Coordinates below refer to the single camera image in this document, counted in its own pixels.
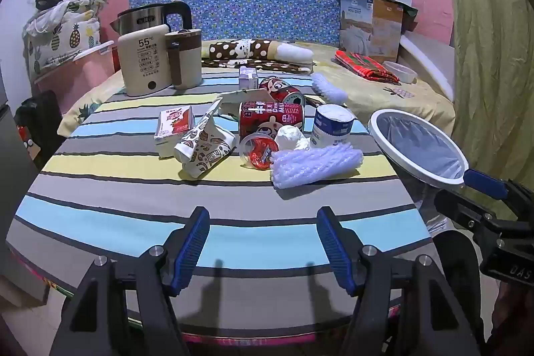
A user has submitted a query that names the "black bag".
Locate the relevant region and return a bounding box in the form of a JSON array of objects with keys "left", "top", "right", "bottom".
[{"left": 14, "top": 90, "right": 63, "bottom": 160}]

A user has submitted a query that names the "yellow bed sheet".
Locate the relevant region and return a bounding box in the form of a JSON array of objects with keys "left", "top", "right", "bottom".
[{"left": 57, "top": 41, "right": 456, "bottom": 137}]

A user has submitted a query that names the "white tissue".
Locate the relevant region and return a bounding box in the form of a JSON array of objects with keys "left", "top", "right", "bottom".
[{"left": 275, "top": 125, "right": 311, "bottom": 151}]

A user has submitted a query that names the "grey cabinet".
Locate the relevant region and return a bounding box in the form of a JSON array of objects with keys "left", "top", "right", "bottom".
[{"left": 0, "top": 64, "right": 40, "bottom": 298}]

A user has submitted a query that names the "white trash bin with liner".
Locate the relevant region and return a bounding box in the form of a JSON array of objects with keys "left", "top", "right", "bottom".
[{"left": 369, "top": 108, "right": 470, "bottom": 223}]

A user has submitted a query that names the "pineapple print bedding pile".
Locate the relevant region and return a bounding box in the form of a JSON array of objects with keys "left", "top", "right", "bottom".
[{"left": 23, "top": 0, "right": 111, "bottom": 73}]

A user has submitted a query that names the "cardboard quilt box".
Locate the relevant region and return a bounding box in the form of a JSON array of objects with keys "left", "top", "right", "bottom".
[{"left": 336, "top": 0, "right": 418, "bottom": 62}]

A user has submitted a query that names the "strawberry milk carton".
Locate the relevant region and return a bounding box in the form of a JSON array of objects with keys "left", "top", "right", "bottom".
[{"left": 154, "top": 106, "right": 196, "bottom": 158}]

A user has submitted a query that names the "white bed frame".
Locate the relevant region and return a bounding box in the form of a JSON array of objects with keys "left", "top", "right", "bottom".
[{"left": 398, "top": 35, "right": 455, "bottom": 98}]

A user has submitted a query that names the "red plaid cloth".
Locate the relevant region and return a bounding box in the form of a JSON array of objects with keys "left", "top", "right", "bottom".
[{"left": 334, "top": 50, "right": 401, "bottom": 85}]

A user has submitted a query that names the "clear plastic cup red lid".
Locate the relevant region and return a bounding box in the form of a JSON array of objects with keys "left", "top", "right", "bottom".
[{"left": 239, "top": 133, "right": 279, "bottom": 171}]

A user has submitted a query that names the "white blue yogurt cup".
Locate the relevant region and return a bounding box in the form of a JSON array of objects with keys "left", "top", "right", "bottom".
[{"left": 311, "top": 104, "right": 356, "bottom": 148}]

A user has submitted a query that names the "small white foam net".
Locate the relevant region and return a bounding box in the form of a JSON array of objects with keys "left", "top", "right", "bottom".
[{"left": 311, "top": 73, "right": 348, "bottom": 105}]

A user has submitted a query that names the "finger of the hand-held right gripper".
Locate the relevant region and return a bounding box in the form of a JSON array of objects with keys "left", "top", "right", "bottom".
[
  {"left": 434, "top": 189, "right": 501, "bottom": 234},
  {"left": 464, "top": 168, "right": 534, "bottom": 211}
]

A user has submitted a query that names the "pink storage box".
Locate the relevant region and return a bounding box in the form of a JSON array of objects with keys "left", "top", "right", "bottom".
[{"left": 33, "top": 41, "right": 115, "bottom": 115}]

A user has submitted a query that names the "brown polka dot blanket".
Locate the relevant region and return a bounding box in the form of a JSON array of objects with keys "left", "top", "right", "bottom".
[{"left": 201, "top": 38, "right": 315, "bottom": 73}]

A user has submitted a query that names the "small purple carton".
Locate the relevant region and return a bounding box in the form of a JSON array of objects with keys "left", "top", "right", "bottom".
[{"left": 239, "top": 66, "right": 260, "bottom": 90}]

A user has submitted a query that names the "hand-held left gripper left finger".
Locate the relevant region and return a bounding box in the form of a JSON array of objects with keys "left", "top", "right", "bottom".
[{"left": 60, "top": 207, "right": 211, "bottom": 356}]

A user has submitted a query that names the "green curtain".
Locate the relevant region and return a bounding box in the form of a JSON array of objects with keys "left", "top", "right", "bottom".
[{"left": 432, "top": 0, "right": 534, "bottom": 207}]

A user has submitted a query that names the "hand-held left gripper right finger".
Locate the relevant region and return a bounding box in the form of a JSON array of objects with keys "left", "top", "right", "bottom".
[{"left": 316, "top": 207, "right": 480, "bottom": 356}]

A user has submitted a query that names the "large white foam net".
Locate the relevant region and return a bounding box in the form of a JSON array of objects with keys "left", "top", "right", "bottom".
[{"left": 271, "top": 143, "right": 363, "bottom": 190}]

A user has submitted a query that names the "white bowl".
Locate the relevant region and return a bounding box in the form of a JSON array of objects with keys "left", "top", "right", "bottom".
[{"left": 383, "top": 61, "right": 417, "bottom": 83}]

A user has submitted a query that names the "patterned paper cup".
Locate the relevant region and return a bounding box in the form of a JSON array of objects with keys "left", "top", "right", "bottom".
[{"left": 174, "top": 97, "right": 238, "bottom": 178}]

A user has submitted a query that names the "red cartoon drink can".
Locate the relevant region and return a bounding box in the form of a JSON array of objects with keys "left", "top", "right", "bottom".
[
  {"left": 258, "top": 76, "right": 307, "bottom": 106},
  {"left": 239, "top": 101, "right": 304, "bottom": 140}
]

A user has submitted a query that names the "striped cloth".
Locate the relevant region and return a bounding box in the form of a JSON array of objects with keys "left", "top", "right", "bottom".
[{"left": 5, "top": 70, "right": 432, "bottom": 340}]

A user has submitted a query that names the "beige cup with brown band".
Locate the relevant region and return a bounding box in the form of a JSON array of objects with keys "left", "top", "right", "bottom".
[{"left": 164, "top": 28, "right": 204, "bottom": 90}]

